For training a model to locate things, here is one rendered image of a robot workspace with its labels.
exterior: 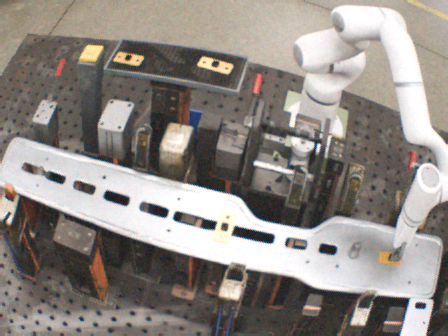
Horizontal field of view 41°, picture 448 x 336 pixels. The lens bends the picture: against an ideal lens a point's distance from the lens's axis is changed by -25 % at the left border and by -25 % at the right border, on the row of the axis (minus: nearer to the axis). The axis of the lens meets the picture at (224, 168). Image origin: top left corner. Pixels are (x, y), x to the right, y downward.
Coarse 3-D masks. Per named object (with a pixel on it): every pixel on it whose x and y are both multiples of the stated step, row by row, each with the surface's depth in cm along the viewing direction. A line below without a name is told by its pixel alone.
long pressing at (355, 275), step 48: (48, 192) 182; (96, 192) 183; (144, 192) 185; (192, 192) 186; (144, 240) 177; (192, 240) 178; (240, 240) 179; (336, 240) 180; (384, 240) 180; (432, 240) 180; (336, 288) 171; (384, 288) 171; (432, 288) 170
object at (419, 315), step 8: (408, 304) 167; (432, 304) 167; (408, 312) 165; (416, 312) 165; (424, 312) 165; (408, 320) 164; (416, 320) 164; (424, 320) 163; (408, 328) 162; (416, 328) 162; (424, 328) 162
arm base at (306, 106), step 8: (304, 96) 213; (296, 104) 231; (304, 104) 215; (312, 104) 211; (336, 104) 211; (296, 112) 229; (304, 112) 217; (312, 112) 214; (320, 112) 212; (328, 112) 212; (336, 112) 216; (336, 120) 229; (336, 128) 227; (320, 136) 222; (328, 136) 224; (320, 144) 223; (328, 144) 224
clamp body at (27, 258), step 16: (0, 208) 170; (16, 208) 171; (0, 224) 170; (16, 224) 174; (16, 240) 175; (32, 240) 191; (16, 256) 187; (32, 256) 192; (16, 272) 197; (32, 272) 194
